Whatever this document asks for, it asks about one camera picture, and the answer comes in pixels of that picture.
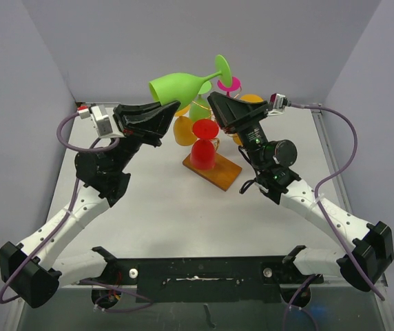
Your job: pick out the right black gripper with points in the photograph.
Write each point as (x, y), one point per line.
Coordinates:
(235, 116)

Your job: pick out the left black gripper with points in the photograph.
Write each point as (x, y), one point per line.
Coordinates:
(144, 123)

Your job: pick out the pink wine glass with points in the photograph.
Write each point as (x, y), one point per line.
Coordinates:
(233, 90)

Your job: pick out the green wine glass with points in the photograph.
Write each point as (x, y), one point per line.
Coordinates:
(199, 108)
(184, 87)

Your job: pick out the orange wine glass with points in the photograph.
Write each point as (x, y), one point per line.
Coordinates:
(252, 98)
(183, 128)

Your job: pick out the red wine glass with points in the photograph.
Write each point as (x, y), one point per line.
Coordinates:
(203, 152)

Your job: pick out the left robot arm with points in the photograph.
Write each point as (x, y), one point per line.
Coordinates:
(33, 268)

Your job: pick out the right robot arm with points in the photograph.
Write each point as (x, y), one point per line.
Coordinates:
(271, 162)

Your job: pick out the wooden rack base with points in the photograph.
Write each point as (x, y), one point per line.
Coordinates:
(222, 175)

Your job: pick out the gold wire glass rack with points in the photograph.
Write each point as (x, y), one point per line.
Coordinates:
(215, 141)

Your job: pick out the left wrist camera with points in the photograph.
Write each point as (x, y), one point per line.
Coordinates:
(102, 120)

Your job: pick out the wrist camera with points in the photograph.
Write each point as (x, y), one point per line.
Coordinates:
(102, 120)
(277, 104)

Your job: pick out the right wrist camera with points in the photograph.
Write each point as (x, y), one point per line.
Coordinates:
(277, 104)

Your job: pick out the aluminium frame rail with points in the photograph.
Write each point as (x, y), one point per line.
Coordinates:
(331, 155)

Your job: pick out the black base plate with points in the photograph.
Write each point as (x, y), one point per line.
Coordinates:
(204, 279)

